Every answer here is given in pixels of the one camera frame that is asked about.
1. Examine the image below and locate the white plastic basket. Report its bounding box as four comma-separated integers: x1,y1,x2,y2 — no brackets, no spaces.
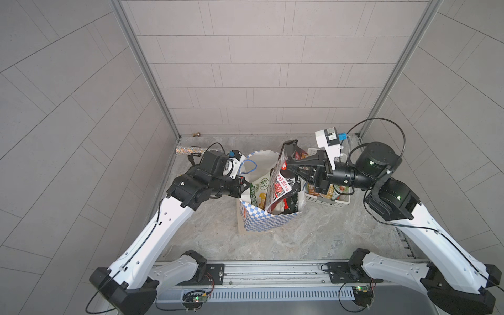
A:
303,182,351,208

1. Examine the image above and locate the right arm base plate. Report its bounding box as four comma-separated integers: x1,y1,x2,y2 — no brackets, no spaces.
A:
320,261,384,284

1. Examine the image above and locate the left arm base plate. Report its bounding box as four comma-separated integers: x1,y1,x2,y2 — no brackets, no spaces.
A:
179,263,226,286

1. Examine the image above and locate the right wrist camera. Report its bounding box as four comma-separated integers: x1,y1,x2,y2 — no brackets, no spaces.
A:
315,127,347,171

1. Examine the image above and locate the aluminium mounting rail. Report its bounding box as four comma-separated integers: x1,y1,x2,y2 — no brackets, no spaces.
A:
148,253,429,291

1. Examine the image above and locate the blue checkered paper bag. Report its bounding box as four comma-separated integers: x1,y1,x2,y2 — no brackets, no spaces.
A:
236,150,307,233

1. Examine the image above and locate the left circuit board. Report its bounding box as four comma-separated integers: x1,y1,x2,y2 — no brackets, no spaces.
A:
182,290,211,308

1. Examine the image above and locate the circuit board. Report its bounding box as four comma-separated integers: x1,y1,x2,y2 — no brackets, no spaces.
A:
182,290,211,308
352,285,374,308

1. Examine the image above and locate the right circuit board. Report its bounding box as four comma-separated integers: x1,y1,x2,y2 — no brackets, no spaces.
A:
352,285,374,308

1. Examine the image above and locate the cream green food packet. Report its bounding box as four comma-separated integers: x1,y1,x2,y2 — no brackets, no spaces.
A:
250,175,270,209

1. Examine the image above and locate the black red condiment packet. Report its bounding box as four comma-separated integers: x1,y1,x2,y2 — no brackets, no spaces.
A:
279,183,301,215

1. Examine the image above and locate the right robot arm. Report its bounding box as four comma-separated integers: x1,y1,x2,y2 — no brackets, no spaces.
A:
282,140,501,314

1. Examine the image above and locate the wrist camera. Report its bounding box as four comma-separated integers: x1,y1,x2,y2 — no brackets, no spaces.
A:
223,150,246,179
315,127,347,171

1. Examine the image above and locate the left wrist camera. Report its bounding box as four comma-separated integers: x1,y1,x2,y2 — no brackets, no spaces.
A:
223,150,246,179

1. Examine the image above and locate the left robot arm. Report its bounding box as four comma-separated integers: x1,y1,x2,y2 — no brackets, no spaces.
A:
89,150,249,314

